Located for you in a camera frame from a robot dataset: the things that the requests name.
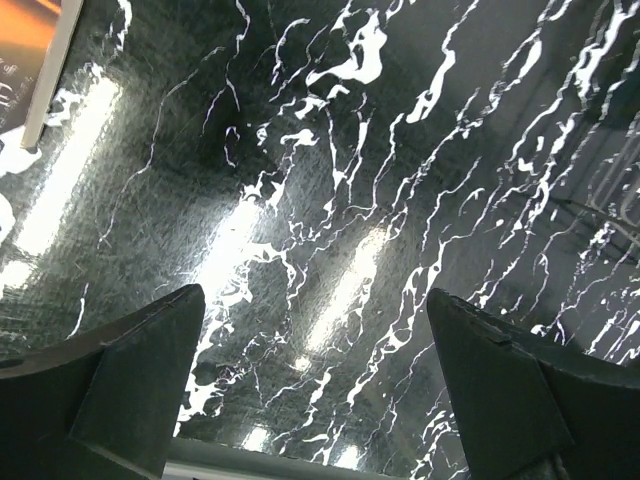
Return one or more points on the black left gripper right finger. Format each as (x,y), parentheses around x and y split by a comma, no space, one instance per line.
(529,408)

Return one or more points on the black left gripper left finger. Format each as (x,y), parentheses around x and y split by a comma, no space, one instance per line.
(103,404)

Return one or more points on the orange cover book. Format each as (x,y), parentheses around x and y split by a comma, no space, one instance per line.
(35,39)

